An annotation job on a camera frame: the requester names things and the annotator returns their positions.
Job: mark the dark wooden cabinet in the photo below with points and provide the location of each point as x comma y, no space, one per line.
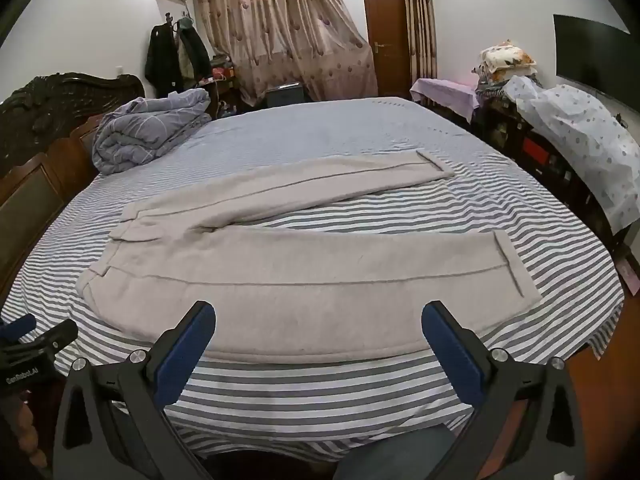
540,155

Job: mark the person's left hand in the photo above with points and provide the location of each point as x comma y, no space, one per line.
24,425

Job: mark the dark carved wooden headboard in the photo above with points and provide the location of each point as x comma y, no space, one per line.
30,195

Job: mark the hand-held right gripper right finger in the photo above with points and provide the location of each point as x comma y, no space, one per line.
452,355

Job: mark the black flat television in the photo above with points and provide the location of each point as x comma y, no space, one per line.
595,55

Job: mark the bed with striped sheet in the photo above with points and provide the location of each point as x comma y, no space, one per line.
350,125

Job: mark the white dotted cloth cover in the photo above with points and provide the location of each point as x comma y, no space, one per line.
580,125

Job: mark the folded grey checked duvet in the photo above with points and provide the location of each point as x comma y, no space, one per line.
145,125

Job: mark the cluttered small table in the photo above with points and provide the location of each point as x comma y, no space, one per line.
224,72

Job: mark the brown wooden door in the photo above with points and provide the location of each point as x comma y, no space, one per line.
387,20

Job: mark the grey plush towel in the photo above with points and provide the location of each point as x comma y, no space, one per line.
300,285

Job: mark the sheer patterned pink curtain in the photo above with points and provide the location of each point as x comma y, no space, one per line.
290,25

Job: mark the dark green hanging jacket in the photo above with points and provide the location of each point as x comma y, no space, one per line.
195,50

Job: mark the pink cloth cover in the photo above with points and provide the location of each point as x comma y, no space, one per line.
445,92

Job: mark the brown striped drape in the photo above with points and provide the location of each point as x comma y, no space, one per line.
417,20

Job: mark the black hanging coat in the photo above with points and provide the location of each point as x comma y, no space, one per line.
162,60

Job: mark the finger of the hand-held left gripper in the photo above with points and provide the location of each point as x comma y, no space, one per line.
52,336
19,326

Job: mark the black box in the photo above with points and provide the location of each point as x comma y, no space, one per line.
286,95

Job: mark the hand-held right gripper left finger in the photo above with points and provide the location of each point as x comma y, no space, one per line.
185,355

